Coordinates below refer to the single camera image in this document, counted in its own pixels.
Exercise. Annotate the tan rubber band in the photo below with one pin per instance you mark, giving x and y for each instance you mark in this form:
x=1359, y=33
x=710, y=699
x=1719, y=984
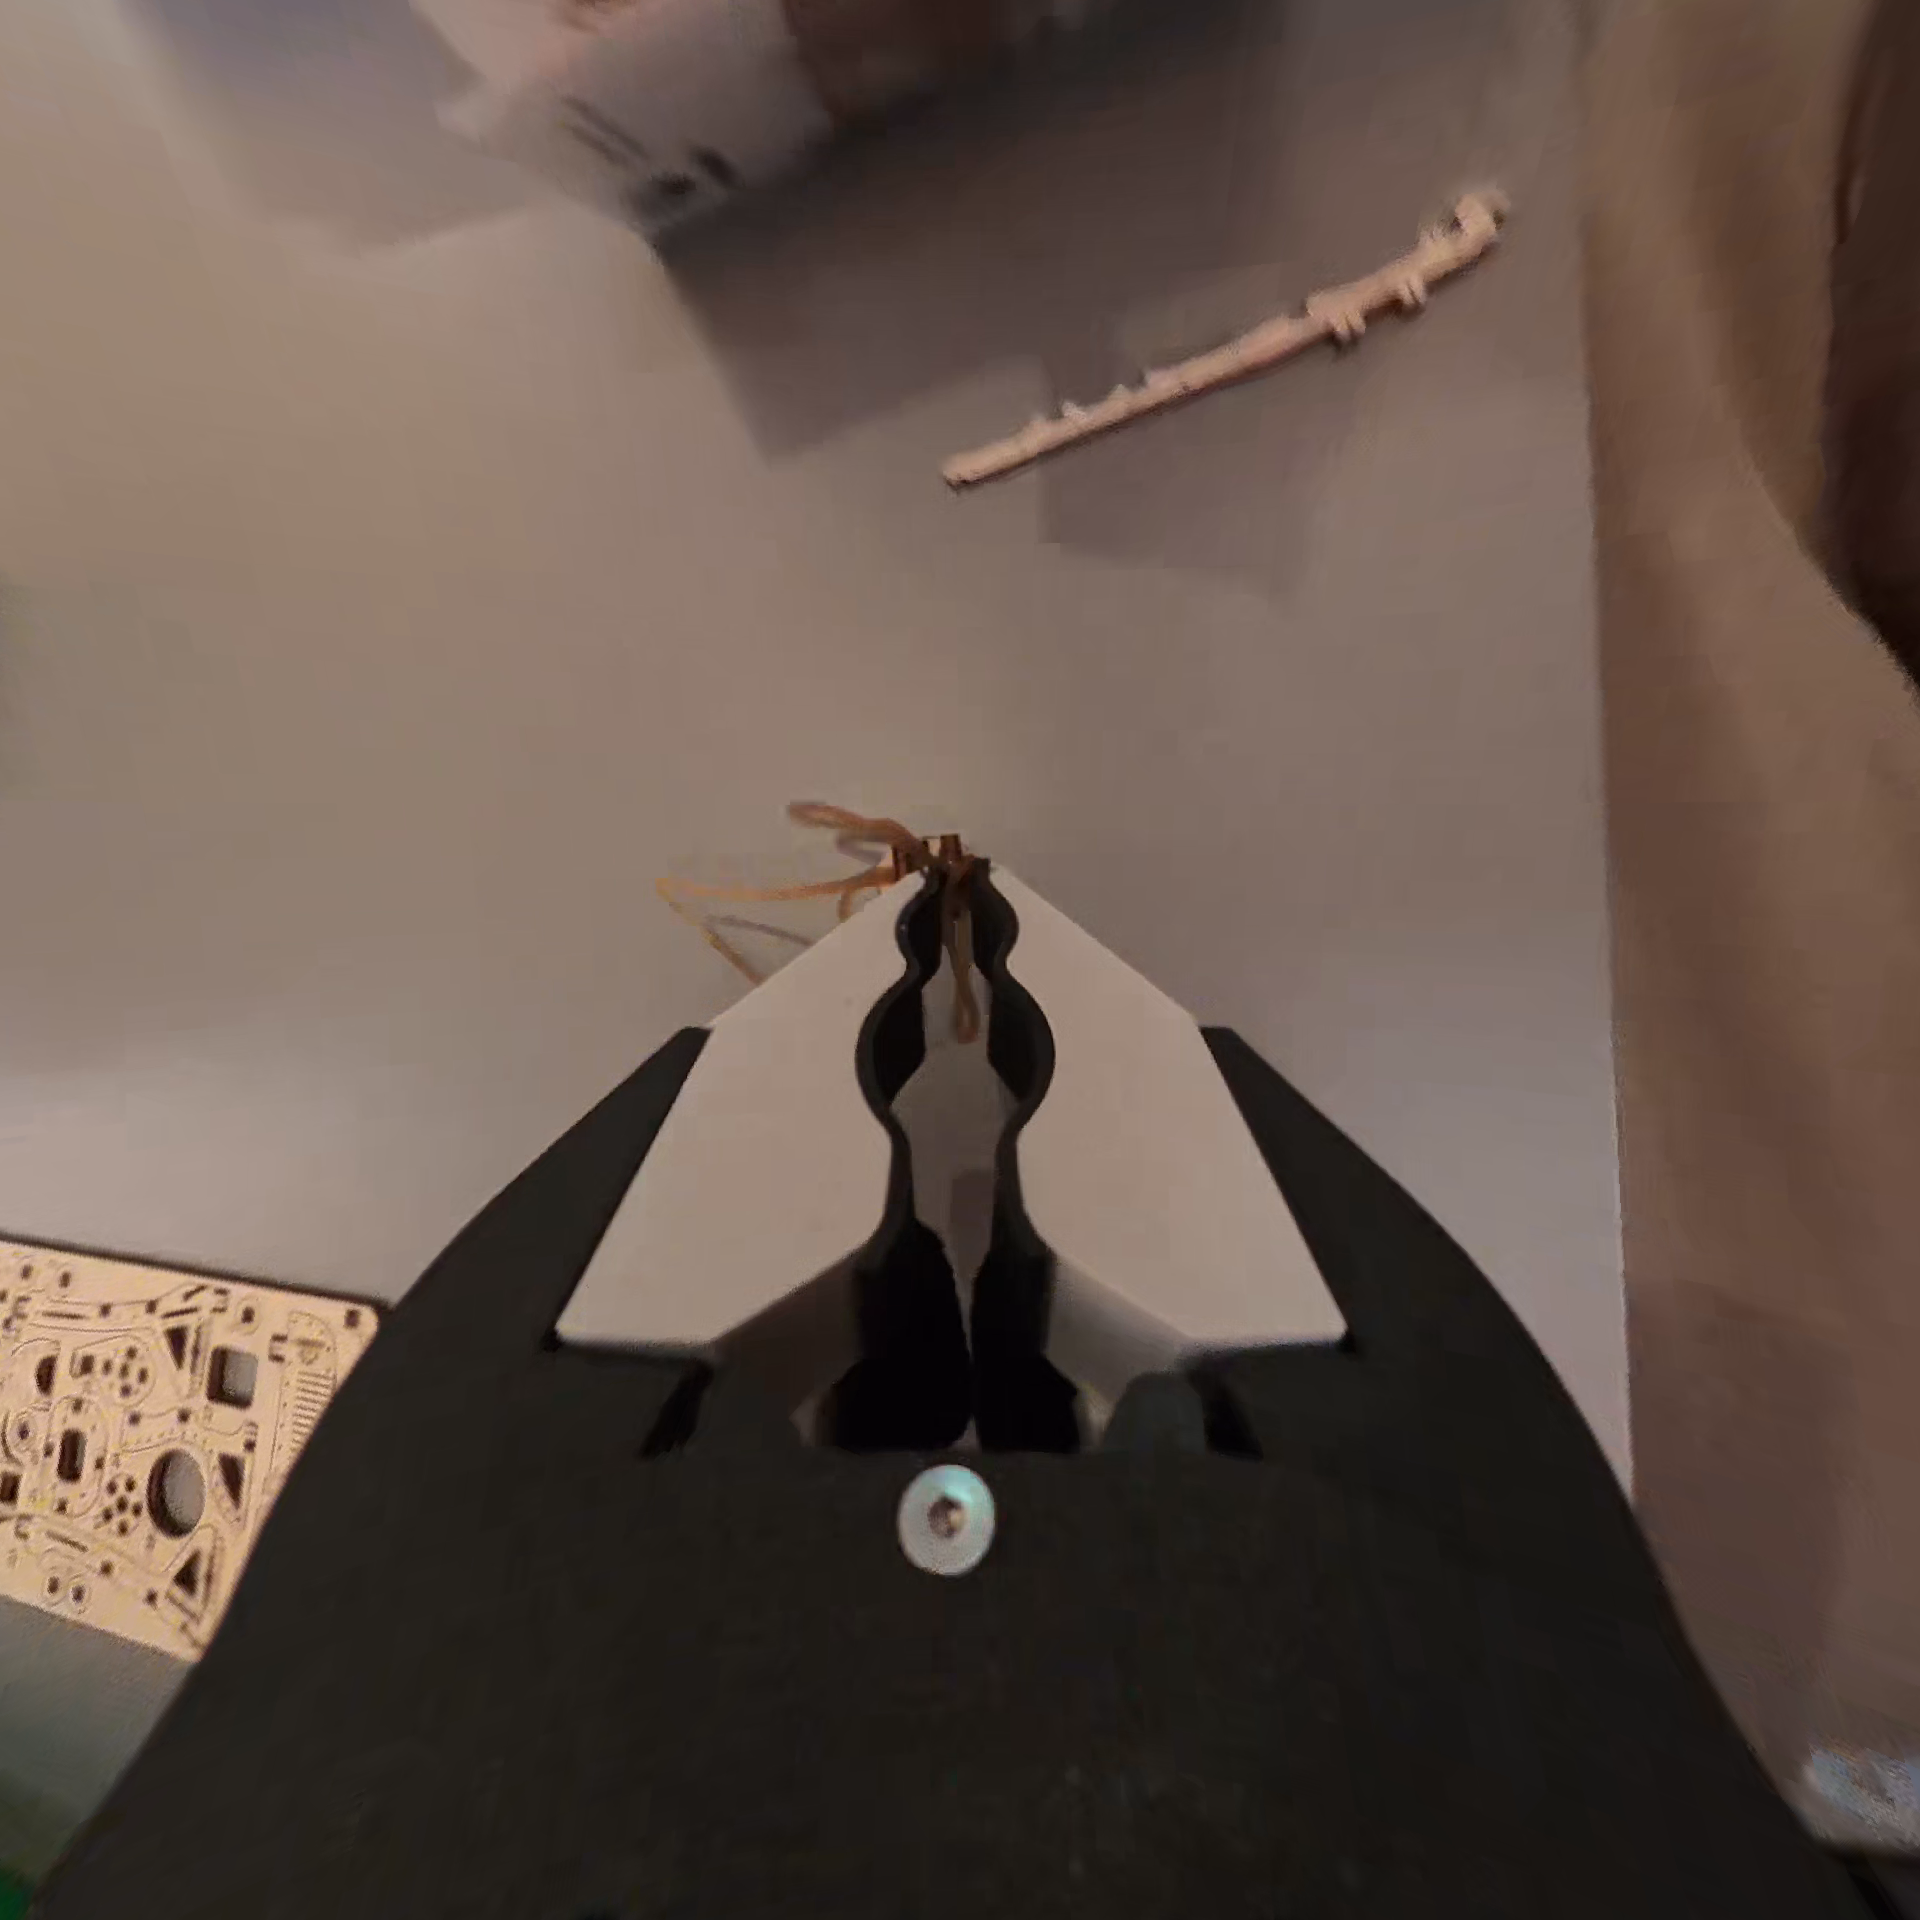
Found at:
x=848, y=823

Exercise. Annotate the wooden parts sheet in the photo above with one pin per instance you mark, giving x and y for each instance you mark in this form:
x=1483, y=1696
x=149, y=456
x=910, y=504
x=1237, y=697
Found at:
x=300, y=1350

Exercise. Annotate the notched wooden stick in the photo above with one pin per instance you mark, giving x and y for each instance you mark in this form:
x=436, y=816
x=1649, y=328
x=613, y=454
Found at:
x=1201, y=368

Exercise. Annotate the instruction booklet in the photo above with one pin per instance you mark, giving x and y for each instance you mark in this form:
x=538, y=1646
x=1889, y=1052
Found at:
x=645, y=121

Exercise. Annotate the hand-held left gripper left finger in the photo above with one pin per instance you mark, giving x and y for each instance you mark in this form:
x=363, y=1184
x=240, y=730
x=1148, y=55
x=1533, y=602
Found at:
x=750, y=1170

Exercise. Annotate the person's tan trousers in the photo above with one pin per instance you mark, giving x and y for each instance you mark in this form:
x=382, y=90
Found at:
x=1754, y=901

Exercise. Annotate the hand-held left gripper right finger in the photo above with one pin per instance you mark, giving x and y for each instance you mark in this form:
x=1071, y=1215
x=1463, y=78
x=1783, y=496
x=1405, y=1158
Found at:
x=1155, y=1170

